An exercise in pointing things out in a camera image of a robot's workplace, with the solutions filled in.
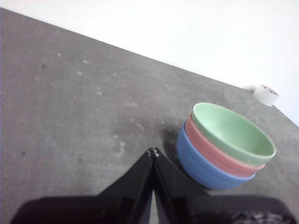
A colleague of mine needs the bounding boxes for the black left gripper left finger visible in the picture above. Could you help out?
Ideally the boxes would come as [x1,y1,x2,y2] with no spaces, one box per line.
[9,148,156,224]

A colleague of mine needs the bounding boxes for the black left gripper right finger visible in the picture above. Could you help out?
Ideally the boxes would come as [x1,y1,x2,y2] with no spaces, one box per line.
[153,147,298,224]

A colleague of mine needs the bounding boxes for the red ribbed bowl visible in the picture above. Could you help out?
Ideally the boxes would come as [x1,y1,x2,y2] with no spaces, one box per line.
[184,115,266,177]

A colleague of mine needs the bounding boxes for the green ribbed bowl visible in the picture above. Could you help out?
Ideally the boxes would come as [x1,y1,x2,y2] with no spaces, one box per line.
[190,102,277,167]

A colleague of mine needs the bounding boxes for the blue ribbed bowl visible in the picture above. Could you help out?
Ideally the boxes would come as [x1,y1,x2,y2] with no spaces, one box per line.
[176,121,256,190]

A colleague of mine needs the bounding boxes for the white tape roll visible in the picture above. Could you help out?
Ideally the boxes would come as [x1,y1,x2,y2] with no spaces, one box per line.
[253,84,280,107]

